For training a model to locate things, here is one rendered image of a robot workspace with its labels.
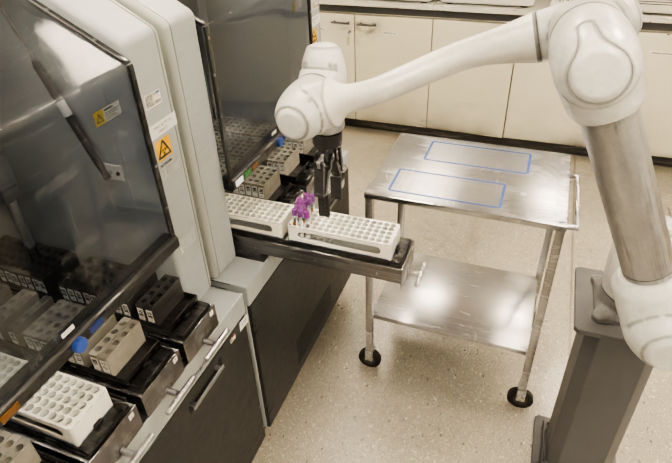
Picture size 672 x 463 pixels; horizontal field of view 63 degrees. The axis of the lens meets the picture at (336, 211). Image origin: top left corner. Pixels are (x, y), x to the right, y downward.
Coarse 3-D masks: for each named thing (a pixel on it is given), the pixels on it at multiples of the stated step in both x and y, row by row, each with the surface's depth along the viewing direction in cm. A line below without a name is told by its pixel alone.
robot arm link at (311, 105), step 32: (512, 32) 108; (416, 64) 111; (448, 64) 112; (480, 64) 114; (288, 96) 110; (320, 96) 110; (352, 96) 110; (384, 96) 110; (288, 128) 110; (320, 128) 112
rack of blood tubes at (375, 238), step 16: (288, 224) 150; (304, 224) 150; (320, 224) 150; (336, 224) 151; (352, 224) 149; (368, 224) 149; (384, 224) 150; (304, 240) 151; (320, 240) 153; (336, 240) 153; (352, 240) 145; (368, 240) 143; (384, 240) 143; (384, 256) 144
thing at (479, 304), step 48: (432, 144) 197; (480, 144) 196; (384, 192) 171; (432, 192) 170; (480, 192) 169; (528, 192) 168; (576, 192) 174; (384, 288) 214; (432, 288) 213; (480, 288) 212; (528, 288) 211; (480, 336) 192; (528, 336) 191
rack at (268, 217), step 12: (228, 204) 161; (240, 204) 160; (252, 204) 160; (264, 204) 159; (276, 204) 160; (288, 204) 159; (240, 216) 155; (252, 216) 156; (264, 216) 154; (276, 216) 154; (288, 216) 155; (240, 228) 157; (252, 228) 156; (264, 228) 159; (276, 228) 152
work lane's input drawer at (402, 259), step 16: (240, 240) 158; (256, 240) 155; (272, 240) 154; (288, 240) 152; (400, 240) 151; (288, 256) 154; (304, 256) 152; (320, 256) 150; (336, 256) 148; (352, 256) 147; (368, 256) 145; (400, 256) 145; (352, 272) 149; (368, 272) 147; (384, 272) 145; (400, 272) 143; (416, 272) 149; (400, 288) 146
